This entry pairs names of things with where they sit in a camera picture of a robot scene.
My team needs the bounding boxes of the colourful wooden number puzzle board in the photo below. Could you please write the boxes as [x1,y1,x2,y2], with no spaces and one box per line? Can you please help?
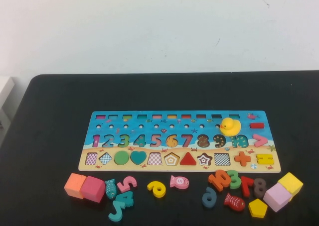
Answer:
[78,110,282,173]

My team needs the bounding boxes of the teal heart piece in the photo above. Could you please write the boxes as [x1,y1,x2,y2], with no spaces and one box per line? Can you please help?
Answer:
[130,150,148,166]

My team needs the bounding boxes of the red triangle piece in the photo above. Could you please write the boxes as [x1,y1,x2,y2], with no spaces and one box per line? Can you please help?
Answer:
[179,151,197,166]

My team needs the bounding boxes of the green circle piece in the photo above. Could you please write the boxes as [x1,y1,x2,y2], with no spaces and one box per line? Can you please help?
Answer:
[114,150,130,166]

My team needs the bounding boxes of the yellow number six piece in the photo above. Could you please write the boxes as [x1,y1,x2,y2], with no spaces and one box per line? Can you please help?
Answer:
[147,180,167,198]

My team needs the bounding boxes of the pink number five piece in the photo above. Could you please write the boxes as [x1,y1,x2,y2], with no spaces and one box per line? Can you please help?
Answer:
[117,176,138,193]

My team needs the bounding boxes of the orange number ten piece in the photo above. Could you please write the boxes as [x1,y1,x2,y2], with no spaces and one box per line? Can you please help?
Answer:
[208,170,231,192]

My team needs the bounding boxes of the teal number four piece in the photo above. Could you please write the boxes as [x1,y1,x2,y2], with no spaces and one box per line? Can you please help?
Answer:
[119,191,135,208]

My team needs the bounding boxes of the orange plus sign piece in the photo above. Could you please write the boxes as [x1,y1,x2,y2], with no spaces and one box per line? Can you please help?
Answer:
[234,151,252,167]

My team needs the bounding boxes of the green number three piece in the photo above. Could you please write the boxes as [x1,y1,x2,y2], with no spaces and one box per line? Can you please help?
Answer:
[226,170,242,189]

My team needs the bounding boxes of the pink greater-than sign piece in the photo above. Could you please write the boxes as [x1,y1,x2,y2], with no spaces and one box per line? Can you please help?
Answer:
[253,133,269,147]

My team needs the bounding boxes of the blue-grey number nine piece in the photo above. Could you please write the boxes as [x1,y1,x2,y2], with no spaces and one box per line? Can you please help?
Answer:
[201,186,216,209]

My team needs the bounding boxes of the yellow equals sign piece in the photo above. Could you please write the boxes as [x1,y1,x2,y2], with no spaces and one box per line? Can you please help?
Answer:
[256,153,275,165]

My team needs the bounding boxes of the teal hook-shaped number piece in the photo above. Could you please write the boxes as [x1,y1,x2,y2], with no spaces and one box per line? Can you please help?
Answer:
[108,200,126,222]

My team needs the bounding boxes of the red number seven piece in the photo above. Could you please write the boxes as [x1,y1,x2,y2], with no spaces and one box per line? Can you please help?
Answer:
[240,176,255,198]

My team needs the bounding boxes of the brown number eight piece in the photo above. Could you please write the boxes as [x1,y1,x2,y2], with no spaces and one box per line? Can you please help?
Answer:
[253,178,268,198]

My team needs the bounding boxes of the yellow pentagon piece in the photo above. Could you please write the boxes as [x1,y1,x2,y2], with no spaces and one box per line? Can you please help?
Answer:
[248,198,269,219]

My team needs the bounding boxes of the yellow rubber duck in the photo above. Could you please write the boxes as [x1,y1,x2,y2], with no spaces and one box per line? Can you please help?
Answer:
[219,117,242,137]

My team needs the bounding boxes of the pink wooden fish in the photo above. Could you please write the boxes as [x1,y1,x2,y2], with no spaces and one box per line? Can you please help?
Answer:
[169,175,189,189]

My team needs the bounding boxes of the teal wooden fish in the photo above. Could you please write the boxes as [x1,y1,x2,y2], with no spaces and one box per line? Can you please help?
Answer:
[104,178,118,200]

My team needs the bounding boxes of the magenta foam cube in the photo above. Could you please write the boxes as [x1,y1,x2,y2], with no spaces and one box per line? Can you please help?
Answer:
[79,175,106,204]

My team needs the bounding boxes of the orange foam cube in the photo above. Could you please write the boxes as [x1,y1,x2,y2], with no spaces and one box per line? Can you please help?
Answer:
[64,173,87,200]

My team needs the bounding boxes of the red wooden fish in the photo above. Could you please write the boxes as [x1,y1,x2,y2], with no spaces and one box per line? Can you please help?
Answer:
[223,193,246,212]

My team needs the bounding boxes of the light pink foam cube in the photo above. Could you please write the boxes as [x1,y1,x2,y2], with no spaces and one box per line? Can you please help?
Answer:
[263,182,294,213]

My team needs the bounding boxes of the yellow foam cube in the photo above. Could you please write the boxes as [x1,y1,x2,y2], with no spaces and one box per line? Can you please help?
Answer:
[277,172,304,197]

